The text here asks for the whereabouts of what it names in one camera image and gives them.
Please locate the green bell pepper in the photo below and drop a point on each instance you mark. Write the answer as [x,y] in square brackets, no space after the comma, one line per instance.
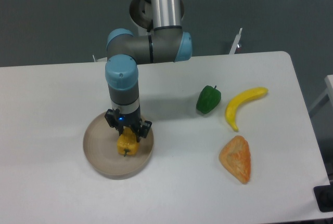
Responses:
[208,99]

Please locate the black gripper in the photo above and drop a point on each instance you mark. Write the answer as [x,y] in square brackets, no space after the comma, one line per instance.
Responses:
[132,120]

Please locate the yellow bell pepper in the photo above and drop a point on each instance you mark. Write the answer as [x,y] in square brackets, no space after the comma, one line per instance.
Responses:
[127,143]

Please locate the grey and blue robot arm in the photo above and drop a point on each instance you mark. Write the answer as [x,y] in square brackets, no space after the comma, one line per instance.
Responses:
[166,43]

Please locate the black device at table edge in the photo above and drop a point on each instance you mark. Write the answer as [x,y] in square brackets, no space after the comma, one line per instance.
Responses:
[323,195]

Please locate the orange triangular pastry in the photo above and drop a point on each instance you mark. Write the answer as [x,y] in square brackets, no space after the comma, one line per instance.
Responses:
[235,157]

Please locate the white frame leg right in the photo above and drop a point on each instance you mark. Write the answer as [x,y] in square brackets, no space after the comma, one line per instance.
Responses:
[236,43]

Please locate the yellow banana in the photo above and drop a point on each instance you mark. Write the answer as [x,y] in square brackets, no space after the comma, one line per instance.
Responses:
[240,99]

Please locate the beige round plate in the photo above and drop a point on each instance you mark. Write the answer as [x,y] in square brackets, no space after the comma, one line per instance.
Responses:
[100,148]

